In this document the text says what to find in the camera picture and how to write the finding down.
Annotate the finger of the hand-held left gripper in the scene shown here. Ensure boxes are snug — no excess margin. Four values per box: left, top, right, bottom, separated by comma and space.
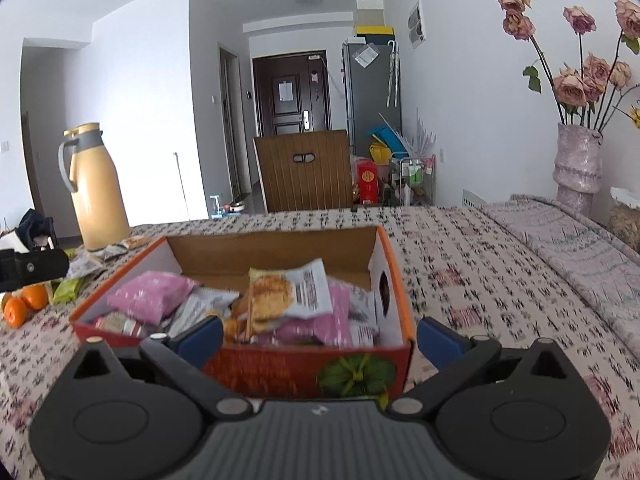
0, 247, 70, 293

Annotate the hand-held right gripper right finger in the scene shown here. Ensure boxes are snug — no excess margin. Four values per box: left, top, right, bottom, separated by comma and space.
384, 316, 580, 420

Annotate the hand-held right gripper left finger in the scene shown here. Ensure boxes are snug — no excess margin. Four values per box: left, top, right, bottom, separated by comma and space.
67, 316, 255, 421

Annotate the pink snack packet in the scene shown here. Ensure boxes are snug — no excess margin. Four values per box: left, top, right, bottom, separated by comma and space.
107, 271, 201, 326
270, 280, 351, 348

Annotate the red cardboard box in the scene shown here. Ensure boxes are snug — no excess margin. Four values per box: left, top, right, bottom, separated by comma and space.
69, 225, 415, 401

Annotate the dark cloth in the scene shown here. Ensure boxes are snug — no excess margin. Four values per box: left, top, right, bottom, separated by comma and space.
19, 208, 57, 251

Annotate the small green snack packet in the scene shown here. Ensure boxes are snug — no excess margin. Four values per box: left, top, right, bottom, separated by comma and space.
50, 277, 83, 306

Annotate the white flat snack packet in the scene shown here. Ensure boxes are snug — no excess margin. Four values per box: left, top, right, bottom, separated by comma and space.
65, 252, 106, 281

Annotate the beige thermos jug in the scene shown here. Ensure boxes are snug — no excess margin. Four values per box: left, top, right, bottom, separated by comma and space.
57, 122, 132, 252

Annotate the grey folded blanket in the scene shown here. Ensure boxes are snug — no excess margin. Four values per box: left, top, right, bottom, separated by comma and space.
462, 195, 640, 356

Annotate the red gift box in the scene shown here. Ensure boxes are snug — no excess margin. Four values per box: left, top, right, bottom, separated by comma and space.
356, 160, 380, 206

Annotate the wooden chair back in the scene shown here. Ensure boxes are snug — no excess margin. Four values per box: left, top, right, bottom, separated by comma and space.
253, 130, 355, 213

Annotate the blue plastic bin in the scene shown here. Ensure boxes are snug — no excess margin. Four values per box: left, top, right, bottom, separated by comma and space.
367, 126, 408, 153

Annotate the grey interior door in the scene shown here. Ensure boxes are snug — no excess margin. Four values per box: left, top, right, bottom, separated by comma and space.
218, 42, 253, 201

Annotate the glass jar with grains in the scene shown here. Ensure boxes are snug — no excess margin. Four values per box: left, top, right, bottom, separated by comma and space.
609, 186, 640, 253

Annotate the pink textured vase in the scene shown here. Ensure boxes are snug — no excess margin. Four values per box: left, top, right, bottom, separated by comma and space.
552, 122, 604, 216

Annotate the dark brown entrance door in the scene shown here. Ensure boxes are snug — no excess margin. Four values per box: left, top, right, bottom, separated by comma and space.
252, 51, 332, 136

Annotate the grey refrigerator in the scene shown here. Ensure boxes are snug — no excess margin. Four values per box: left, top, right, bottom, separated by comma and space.
341, 40, 403, 161

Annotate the white folded umbrella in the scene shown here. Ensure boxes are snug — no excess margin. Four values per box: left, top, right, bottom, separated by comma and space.
386, 40, 402, 108

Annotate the dried pink rose bouquet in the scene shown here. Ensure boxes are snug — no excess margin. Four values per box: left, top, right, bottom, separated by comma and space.
495, 0, 640, 133

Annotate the yellow black box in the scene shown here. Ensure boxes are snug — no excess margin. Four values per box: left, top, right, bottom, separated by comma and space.
354, 24, 396, 43

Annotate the cream cardboard box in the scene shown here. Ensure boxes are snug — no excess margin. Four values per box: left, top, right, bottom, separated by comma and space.
356, 0, 386, 27

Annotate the wire storage cart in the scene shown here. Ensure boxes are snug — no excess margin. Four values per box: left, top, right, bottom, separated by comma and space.
390, 156, 435, 207

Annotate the white wall electrical panel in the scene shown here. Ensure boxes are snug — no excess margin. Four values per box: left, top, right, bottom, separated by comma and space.
407, 0, 428, 50

